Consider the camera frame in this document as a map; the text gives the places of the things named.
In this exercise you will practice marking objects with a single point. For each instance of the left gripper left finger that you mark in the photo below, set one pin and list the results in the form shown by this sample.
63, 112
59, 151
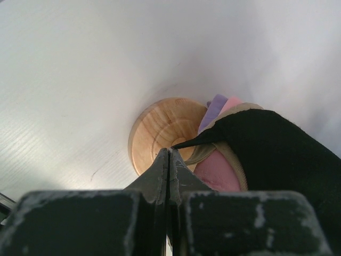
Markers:
147, 227

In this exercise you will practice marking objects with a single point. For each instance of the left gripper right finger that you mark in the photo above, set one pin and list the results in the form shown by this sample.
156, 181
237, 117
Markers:
191, 210

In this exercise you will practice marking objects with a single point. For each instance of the pink baseball cap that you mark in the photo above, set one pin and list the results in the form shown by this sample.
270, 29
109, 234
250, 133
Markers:
215, 171

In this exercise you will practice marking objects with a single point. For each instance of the wooden hat stand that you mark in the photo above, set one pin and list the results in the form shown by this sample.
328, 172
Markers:
163, 124

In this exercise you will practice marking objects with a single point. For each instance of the purple baseball cap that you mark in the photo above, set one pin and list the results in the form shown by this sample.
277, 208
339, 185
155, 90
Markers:
214, 107

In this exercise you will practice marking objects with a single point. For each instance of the black baseball cap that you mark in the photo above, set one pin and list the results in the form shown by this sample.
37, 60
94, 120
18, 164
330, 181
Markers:
275, 154

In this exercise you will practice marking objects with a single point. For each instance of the beige baseball cap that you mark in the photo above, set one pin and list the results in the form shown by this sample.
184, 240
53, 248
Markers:
202, 152

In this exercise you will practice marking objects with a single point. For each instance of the aluminium front rail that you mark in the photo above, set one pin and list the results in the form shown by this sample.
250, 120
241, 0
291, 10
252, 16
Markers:
6, 206

